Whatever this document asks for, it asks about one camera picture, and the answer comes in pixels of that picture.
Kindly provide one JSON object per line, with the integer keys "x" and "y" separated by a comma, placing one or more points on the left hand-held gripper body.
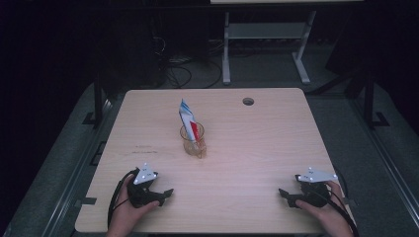
{"x": 145, "y": 174}

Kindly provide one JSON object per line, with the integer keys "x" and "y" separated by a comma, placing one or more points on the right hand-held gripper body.
{"x": 316, "y": 176}

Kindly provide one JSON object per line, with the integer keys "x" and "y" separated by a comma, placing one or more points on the clear glass cup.
{"x": 196, "y": 146}

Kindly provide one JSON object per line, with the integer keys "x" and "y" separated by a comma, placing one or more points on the white red blue toothpaste tube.
{"x": 188, "y": 120}

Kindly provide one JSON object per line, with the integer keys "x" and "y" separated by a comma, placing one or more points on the person's right hand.
{"x": 324, "y": 214}

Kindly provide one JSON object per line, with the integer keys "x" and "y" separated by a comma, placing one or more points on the person's left hand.
{"x": 126, "y": 212}

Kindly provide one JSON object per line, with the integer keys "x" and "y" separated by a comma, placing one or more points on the black tape strip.
{"x": 88, "y": 201}
{"x": 350, "y": 201}

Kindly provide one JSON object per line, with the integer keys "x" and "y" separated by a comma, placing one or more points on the white metal stand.
{"x": 263, "y": 31}

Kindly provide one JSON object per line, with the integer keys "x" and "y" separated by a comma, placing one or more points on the metal floor rail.
{"x": 385, "y": 158}
{"x": 75, "y": 171}

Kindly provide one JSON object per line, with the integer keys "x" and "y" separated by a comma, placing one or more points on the black frame post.
{"x": 369, "y": 102}
{"x": 98, "y": 102}

